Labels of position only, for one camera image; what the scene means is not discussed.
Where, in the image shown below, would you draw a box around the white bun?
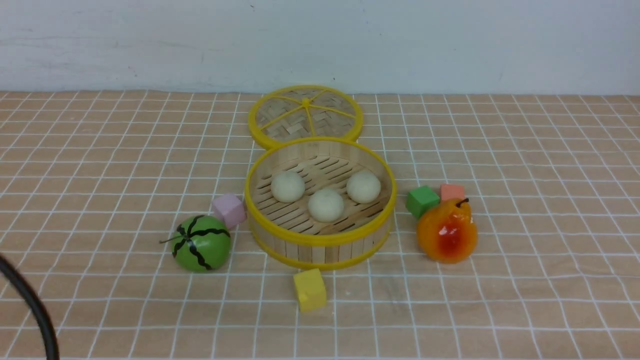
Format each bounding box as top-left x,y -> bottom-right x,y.
346,170 -> 382,204
270,170 -> 306,203
307,187 -> 345,223

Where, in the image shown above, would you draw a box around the bamboo steamer tray yellow rims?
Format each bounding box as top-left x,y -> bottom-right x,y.
244,137 -> 398,271

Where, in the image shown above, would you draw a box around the bamboo steamer lid yellow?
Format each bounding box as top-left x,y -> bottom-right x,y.
247,85 -> 364,150

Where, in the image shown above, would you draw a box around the pink wooden cube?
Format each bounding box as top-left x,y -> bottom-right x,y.
211,193 -> 247,229

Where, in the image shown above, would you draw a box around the green wooden cube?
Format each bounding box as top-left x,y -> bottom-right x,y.
405,186 -> 441,220

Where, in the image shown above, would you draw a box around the yellow wooden cube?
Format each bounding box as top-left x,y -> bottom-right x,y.
293,268 -> 327,312

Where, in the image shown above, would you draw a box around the orange-pink wooden cube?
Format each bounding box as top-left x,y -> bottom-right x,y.
439,183 -> 466,203

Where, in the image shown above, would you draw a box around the green watermelon toy ball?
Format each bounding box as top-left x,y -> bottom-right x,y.
158,214 -> 232,272

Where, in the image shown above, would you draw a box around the orange toy pear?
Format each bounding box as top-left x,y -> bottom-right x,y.
416,198 -> 478,264

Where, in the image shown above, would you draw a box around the checkered orange tablecloth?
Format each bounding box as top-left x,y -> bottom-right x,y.
0,91 -> 640,360

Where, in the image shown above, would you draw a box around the black cable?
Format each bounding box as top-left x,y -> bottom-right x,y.
0,254 -> 61,360

